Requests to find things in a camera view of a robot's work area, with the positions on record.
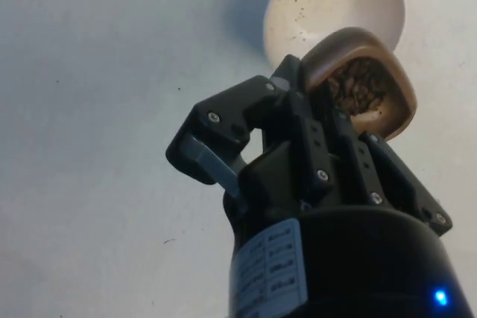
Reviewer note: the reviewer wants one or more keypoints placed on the white bowl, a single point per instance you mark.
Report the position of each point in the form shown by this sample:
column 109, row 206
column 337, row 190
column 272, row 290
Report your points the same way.
column 328, row 1

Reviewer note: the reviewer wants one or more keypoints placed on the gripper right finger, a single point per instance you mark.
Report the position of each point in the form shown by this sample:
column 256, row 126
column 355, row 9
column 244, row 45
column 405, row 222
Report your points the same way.
column 391, row 169

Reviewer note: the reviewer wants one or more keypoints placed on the brown cup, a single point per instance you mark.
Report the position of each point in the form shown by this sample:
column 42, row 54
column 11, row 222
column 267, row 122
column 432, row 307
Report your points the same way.
column 395, row 79

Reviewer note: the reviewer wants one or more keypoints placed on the coffee beans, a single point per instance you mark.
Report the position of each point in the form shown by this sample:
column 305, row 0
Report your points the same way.
column 357, row 87

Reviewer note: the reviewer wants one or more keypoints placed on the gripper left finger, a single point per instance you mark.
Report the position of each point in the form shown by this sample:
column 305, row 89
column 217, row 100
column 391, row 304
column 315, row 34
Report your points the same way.
column 223, row 109

